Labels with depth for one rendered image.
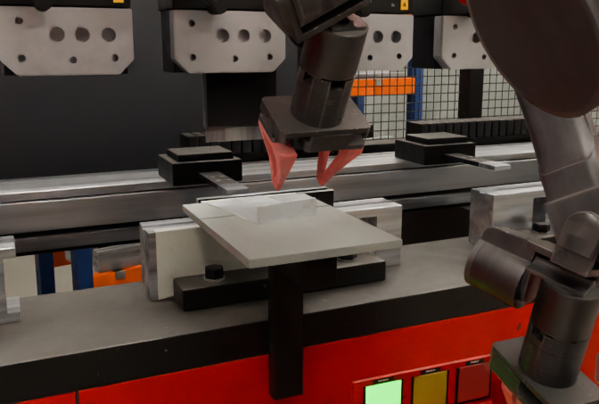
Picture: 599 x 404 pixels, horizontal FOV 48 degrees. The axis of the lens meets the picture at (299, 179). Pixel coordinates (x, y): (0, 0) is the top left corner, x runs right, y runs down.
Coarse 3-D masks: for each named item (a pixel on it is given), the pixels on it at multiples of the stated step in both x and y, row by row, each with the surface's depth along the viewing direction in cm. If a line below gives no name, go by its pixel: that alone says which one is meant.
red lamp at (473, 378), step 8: (464, 368) 81; (472, 368) 82; (480, 368) 82; (488, 368) 82; (464, 376) 81; (472, 376) 82; (480, 376) 82; (488, 376) 83; (464, 384) 82; (472, 384) 82; (480, 384) 82; (488, 384) 83; (464, 392) 82; (472, 392) 82; (480, 392) 83; (464, 400) 82
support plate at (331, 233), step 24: (192, 216) 87; (216, 216) 85; (312, 216) 85; (336, 216) 85; (216, 240) 78; (240, 240) 74; (264, 240) 74; (288, 240) 74; (312, 240) 74; (336, 240) 74; (360, 240) 74; (384, 240) 74; (264, 264) 68
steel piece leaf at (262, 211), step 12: (240, 204) 90; (252, 204) 90; (264, 204) 90; (276, 204) 82; (288, 204) 83; (300, 204) 84; (312, 204) 85; (240, 216) 84; (252, 216) 84; (264, 216) 81; (276, 216) 82; (288, 216) 83; (300, 216) 84
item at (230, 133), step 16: (208, 80) 90; (224, 80) 91; (240, 80) 92; (256, 80) 93; (272, 80) 94; (208, 96) 91; (224, 96) 92; (240, 96) 93; (256, 96) 94; (208, 112) 91; (224, 112) 92; (240, 112) 93; (256, 112) 94; (208, 128) 92; (224, 128) 93; (240, 128) 94; (256, 128) 95
